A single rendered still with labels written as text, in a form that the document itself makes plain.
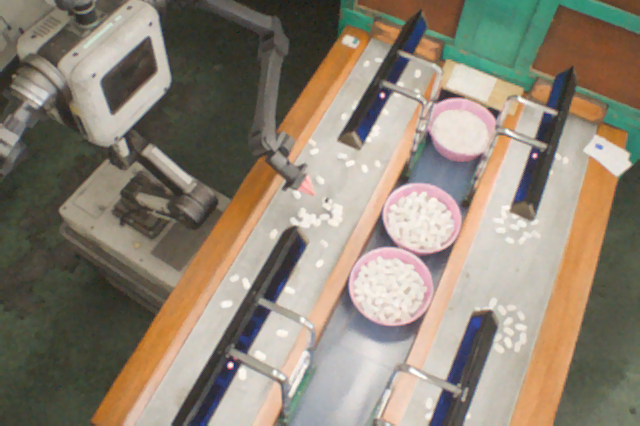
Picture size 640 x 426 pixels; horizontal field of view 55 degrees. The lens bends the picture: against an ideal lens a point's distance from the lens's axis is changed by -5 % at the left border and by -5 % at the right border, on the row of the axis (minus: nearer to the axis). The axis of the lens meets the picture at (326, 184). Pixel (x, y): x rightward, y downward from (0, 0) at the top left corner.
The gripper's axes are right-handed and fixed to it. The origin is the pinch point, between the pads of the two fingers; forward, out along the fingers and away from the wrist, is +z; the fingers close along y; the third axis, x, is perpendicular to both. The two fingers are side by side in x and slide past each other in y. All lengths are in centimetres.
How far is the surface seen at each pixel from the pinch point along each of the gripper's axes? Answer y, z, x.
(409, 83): 69, 12, 0
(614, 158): 69, 76, -54
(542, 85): 82, 43, -39
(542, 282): 8, 69, -44
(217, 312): -47.9, -1.9, 12.7
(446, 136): 51, 30, -12
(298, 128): 26.3, -11.0, 15.9
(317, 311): -34.4, 18.4, -6.7
